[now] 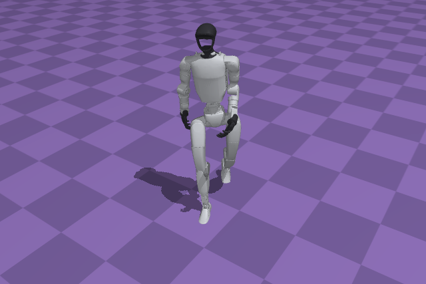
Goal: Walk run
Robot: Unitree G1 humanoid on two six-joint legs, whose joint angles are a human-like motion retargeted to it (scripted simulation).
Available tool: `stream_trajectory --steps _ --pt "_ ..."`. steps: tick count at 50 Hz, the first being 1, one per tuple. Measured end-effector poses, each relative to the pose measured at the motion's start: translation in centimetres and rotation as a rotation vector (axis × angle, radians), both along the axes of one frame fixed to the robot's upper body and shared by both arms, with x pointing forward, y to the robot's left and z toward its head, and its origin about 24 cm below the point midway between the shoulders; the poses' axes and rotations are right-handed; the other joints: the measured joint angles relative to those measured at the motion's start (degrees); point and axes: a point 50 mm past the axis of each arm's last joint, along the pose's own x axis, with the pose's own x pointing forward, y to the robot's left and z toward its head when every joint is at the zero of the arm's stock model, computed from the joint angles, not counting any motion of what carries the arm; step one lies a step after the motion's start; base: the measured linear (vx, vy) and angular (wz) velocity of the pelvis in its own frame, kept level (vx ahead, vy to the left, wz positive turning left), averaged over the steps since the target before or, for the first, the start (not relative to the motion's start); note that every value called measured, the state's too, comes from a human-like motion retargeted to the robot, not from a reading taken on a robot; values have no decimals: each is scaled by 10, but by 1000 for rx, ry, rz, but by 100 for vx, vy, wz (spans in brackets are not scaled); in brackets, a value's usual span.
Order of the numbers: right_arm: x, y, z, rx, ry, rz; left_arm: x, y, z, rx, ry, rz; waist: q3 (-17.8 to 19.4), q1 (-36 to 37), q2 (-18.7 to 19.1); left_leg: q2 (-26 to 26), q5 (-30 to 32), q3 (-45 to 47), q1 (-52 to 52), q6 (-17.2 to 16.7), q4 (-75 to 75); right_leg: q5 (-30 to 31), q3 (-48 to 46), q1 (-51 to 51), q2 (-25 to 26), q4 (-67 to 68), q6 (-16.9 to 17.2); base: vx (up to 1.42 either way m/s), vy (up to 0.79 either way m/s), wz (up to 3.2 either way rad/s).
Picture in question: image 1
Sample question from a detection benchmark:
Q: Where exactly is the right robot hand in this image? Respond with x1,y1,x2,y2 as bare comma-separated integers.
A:
180,110,190,130

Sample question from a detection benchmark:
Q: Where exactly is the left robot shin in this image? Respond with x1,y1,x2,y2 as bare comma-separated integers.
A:
224,158,236,170

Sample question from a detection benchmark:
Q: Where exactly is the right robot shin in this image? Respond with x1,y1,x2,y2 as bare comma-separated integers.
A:
196,171,210,209

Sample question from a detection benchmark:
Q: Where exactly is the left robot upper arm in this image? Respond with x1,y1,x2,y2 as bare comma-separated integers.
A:
224,56,240,95

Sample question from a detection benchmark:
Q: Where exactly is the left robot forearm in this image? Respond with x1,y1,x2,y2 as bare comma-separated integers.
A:
227,86,240,121

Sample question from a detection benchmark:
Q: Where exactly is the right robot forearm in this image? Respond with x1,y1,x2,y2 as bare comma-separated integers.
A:
176,89,189,114

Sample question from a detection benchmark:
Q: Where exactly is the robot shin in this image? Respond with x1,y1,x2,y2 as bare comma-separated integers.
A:
224,158,236,170
196,171,210,209

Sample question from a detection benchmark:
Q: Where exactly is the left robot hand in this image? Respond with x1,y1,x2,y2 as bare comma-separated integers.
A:
217,114,238,138

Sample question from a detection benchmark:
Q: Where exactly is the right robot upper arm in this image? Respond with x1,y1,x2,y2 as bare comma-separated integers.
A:
177,56,193,96

